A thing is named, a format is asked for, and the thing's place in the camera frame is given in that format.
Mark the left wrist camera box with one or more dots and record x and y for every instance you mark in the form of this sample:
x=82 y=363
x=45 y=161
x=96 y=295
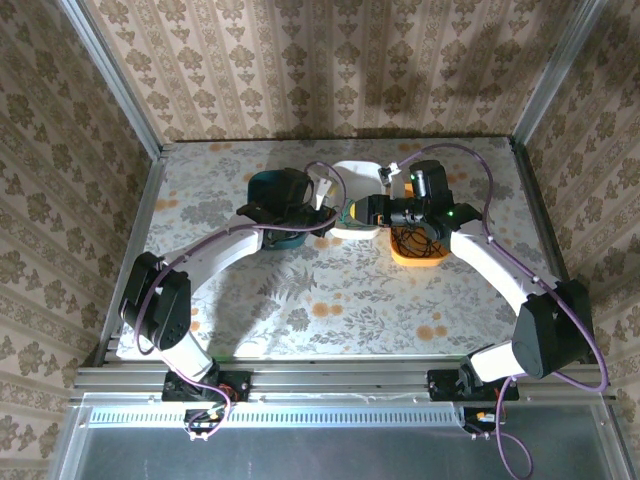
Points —
x=322 y=187

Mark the teal plastic bin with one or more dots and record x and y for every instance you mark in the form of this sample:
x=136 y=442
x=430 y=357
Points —
x=262 y=185

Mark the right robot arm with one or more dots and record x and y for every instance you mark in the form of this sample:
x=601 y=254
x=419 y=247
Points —
x=500 y=265

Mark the aluminium table side rail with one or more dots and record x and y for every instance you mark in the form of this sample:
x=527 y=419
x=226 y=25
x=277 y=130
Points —
x=555 y=225
x=132 y=225

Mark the floral patterned table mat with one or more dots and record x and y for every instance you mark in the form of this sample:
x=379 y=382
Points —
x=350 y=310

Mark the orange plastic bin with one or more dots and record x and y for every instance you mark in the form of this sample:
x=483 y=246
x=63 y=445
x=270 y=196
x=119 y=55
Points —
x=420 y=261

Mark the aluminium frame cross rail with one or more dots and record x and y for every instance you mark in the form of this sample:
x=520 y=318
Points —
x=325 y=377

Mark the grey metal sheet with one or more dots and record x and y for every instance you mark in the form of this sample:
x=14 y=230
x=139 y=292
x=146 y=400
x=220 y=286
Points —
x=325 y=455

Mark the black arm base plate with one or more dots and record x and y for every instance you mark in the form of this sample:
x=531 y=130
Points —
x=235 y=385
x=442 y=385

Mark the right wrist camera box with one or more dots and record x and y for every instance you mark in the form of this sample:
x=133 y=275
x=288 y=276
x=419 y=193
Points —
x=392 y=172

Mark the aluminium frame post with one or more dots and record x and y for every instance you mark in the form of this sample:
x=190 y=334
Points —
x=555 y=70
x=117 y=85

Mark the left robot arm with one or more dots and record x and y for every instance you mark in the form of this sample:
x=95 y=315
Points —
x=160 y=305

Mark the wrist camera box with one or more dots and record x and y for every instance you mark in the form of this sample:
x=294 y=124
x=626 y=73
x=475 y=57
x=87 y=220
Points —
x=322 y=187
x=392 y=172

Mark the white plastic bin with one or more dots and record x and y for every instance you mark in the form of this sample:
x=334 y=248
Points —
x=357 y=175

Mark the black power connector block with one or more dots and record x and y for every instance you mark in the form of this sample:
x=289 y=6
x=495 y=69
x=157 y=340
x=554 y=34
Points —
x=480 y=420
x=205 y=422

